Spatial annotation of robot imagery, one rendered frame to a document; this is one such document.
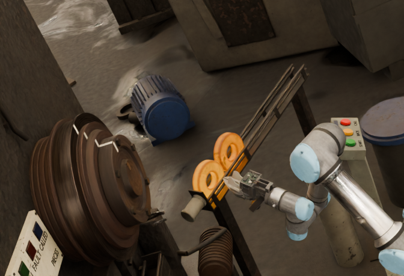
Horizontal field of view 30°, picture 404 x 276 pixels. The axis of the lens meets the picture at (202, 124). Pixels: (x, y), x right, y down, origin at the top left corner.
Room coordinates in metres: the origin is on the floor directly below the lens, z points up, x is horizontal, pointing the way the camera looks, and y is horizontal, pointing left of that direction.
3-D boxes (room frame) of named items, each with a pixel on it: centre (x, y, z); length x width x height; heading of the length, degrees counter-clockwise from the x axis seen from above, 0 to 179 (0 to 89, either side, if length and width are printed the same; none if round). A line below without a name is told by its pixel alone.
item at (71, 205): (2.01, 0.37, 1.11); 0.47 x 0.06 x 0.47; 165
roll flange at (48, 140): (2.04, 0.45, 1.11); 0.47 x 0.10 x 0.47; 165
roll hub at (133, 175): (1.99, 0.28, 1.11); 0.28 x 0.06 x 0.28; 165
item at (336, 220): (2.49, -0.35, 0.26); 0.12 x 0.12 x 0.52
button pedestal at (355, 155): (2.48, -0.51, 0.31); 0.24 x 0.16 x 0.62; 165
